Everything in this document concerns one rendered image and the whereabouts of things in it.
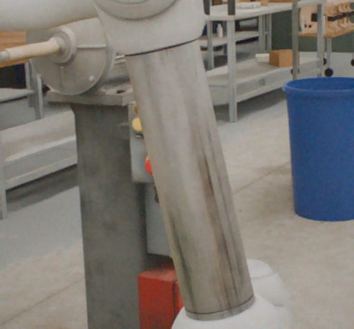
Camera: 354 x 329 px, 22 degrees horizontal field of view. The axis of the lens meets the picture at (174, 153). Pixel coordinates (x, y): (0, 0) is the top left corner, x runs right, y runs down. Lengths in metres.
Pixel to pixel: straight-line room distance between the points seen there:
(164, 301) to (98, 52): 0.69
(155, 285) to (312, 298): 1.57
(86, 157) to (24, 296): 1.68
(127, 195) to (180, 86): 1.28
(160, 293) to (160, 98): 1.32
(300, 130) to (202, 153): 3.67
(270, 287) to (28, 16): 0.56
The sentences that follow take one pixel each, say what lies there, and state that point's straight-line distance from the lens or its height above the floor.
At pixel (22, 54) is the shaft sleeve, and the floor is 1.25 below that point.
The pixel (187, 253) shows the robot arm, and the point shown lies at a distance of 1.22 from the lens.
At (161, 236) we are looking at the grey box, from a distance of 2.44.
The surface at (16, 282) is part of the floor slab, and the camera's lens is 4.24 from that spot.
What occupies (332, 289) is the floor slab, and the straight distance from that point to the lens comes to 4.02.
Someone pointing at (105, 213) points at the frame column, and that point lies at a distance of 2.48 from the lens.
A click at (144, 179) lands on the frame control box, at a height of 0.93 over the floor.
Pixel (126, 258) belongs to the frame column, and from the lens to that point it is 2.49.
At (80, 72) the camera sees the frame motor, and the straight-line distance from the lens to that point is 2.24.
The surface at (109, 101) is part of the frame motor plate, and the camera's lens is 2.29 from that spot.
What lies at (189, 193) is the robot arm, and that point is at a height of 1.16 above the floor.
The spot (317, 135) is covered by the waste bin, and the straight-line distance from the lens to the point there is 4.79.
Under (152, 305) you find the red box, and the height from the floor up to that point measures 0.54.
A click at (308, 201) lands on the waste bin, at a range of 4.93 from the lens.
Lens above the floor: 1.48
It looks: 13 degrees down
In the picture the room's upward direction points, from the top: 2 degrees counter-clockwise
